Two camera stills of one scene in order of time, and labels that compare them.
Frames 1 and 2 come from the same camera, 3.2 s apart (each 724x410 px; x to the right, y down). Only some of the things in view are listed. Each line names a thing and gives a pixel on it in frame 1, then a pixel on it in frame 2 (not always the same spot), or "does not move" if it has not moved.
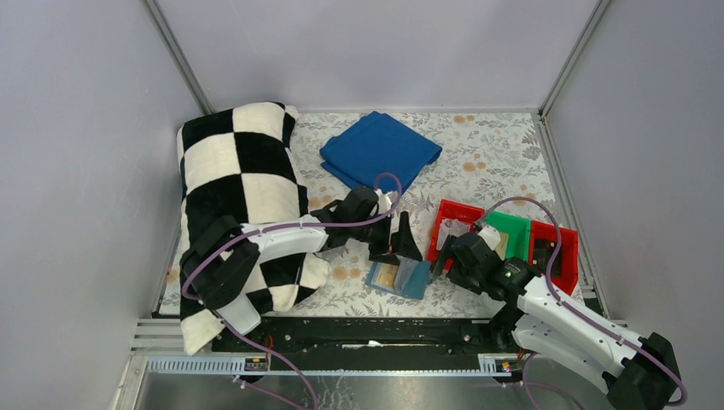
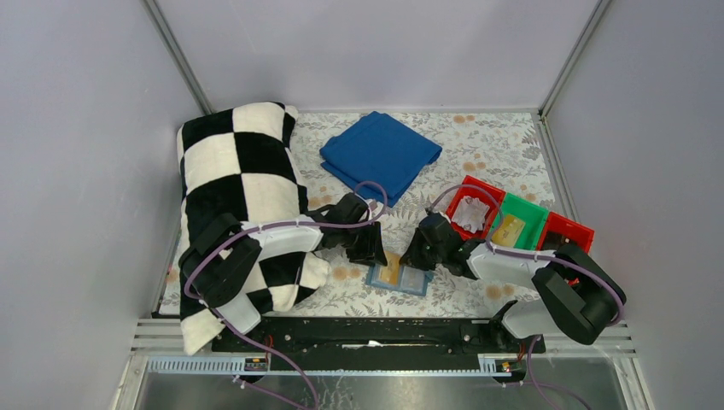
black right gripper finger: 457,276 to 429,258
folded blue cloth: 376,143 does not move
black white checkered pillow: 242,162 does not move
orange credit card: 387,275 does not move
